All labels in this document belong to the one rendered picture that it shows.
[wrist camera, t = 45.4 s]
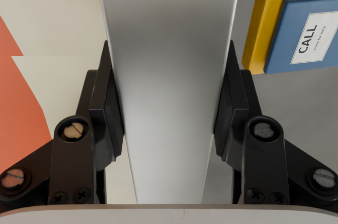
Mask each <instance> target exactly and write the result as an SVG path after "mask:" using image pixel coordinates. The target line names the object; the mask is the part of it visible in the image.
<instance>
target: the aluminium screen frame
mask: <svg viewBox="0 0 338 224"><path fill-rule="evenodd" d="M237 1H238V0H100V2H101V7H102V13H103V18H104V24H105V29H106V35H107V40H108V46H109V52H110V57H111V63H112V68H113V74H114V79H115V85H116V91H117V97H118V102H119V108H120V113H121V119H122V124H123V130H124V135H125V141H126V147H127V152H128V158H129V163H130V169H131V174H132V180H133V185H134V191H135V197H136V202H137V204H201V202H202V197H203V191H204V185H205V180H206V174H207V169H208V163H209V158H210V152H211V146H212V141H213V135H214V129H215V124H216V118H217V113H218V107H219V101H220V96H221V90H222V85H223V79H224V73H225V68H226V62H227V57H228V51H229V45H230V40H231V34H232V29H233V23H234V18H235V12H236V6H237Z"/></svg>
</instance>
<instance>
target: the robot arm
mask: <svg viewBox="0 0 338 224"><path fill-rule="evenodd" d="M123 137H124V130H123V124H122V119H121V113H120V108H119V102H118V97H117V91H116V85H115V79H114V74H113V68H112V63H111V57H110V52H109V46H108V40H105V42H104V46H103V50H102V54H101V59H100V63H99V67H98V69H90V70H88V71H87V74H86V77H85V80H84V84H83V87H82V91H81V95H80V98H79V102H78V106H77V109H76V113H75V115H73V116H69V117H66V118H64V119H63V120H61V121H60V122H59V123H58V124H57V126H56V127H55V130H54V136H53V139H52V140H51V141H49V142H48V143H46V144H45V145H43V146H41V147H40V148H38V149H37V150H35V151H34V152H32V153H31V154H29V155H28V156H26V157H25V158H23V159H22V160H20V161H19V162H17V163H15V164H14V165H12V166H11V167H9V168H8V169H6V170H5V171H4V172H3V173H1V175H0V224H338V175H337V174H336V173H335V172H334V171H333V170H331V169H330V168H328V167H327V166H325V165H324V164H322V163H321V162H319V161H318V160H316V159H315V158H313V157H312V156H310V155H309V154H307V153H305V152H304V151H302V150H301V149H299V148H298V147H296V146H295V145H293V144H292V143H290V142H289V141H287V140H286V139H284V131H283V128H282V126H281V125H280V123H279V122H278V121H276V120H275V119H273V118H272V117H269V116H265V115H263V114H262V110H261V107H260V103H259V99H258V96H257V92H256V89H255V85H254V81H253V78H252V75H251V72H250V70H248V69H240V68H239V64H238V60H237V56H236V51H235V47H234V43H233V41H232V40H230V45H229V51H228V57H227V62H226V68H225V73H224V79H223V85H222V90H221V96H220V101H219V107H218V113H217V118H216V124H215V129H214V139H215V147H216V154H217V155H218V156H220V157H221V160H222V162H226V163H227V164H228V165H229V166H231V167H232V184H231V204H107V190H106V169H105V168H106V167H107V166H108V165H110V164H111V162H116V158H117V157H118V156H120V155H121V153H122V145H123Z"/></svg>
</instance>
